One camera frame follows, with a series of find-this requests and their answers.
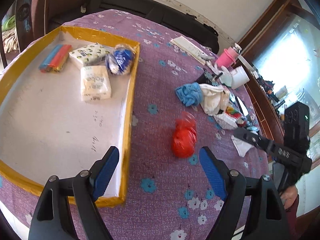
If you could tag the black sofa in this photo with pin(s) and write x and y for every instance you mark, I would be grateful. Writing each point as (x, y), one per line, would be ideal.
(173, 19)

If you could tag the brown armchair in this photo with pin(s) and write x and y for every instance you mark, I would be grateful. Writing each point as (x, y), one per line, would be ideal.
(59, 12)

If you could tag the white plastic bag pack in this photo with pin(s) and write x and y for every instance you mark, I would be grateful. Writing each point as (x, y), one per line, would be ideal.
(226, 121)

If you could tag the blue red sponge pack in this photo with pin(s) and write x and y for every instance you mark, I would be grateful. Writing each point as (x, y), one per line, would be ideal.
(56, 59)

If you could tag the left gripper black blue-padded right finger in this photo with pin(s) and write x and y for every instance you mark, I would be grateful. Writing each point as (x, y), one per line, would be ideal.
(266, 217)

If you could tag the blue fluffy towel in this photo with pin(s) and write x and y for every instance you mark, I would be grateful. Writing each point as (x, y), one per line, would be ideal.
(189, 94)

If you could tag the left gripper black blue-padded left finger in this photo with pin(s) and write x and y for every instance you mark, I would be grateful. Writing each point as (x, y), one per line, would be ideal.
(52, 217)

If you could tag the rainbow sponge pack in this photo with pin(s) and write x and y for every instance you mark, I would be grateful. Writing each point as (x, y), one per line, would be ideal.
(233, 112)

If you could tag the white folded paper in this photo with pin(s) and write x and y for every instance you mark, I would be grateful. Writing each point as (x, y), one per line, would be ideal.
(187, 46)

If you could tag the red plastic bag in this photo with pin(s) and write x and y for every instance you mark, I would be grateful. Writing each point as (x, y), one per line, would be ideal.
(184, 137)

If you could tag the beige tissue pack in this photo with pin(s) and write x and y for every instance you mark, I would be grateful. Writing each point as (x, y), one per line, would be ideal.
(94, 83)

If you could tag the yellow-rimmed white tray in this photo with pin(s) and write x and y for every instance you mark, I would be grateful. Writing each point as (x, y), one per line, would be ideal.
(46, 129)

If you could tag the blue Vinda tissue pack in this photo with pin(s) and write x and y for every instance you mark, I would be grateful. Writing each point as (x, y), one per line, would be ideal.
(120, 60)

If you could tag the dark wooden chair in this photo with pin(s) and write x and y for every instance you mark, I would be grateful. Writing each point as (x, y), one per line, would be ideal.
(24, 26)

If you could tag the lemon print tissue pack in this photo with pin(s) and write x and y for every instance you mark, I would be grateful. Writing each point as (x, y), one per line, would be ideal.
(89, 55)

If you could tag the pink knit-sleeved bottle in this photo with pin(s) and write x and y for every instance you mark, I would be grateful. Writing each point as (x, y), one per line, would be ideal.
(229, 56)

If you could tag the white cloth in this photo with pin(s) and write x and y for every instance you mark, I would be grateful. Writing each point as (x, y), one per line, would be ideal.
(215, 99)

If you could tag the purple floral bedspread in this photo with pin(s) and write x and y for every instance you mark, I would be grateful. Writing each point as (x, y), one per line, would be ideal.
(167, 197)

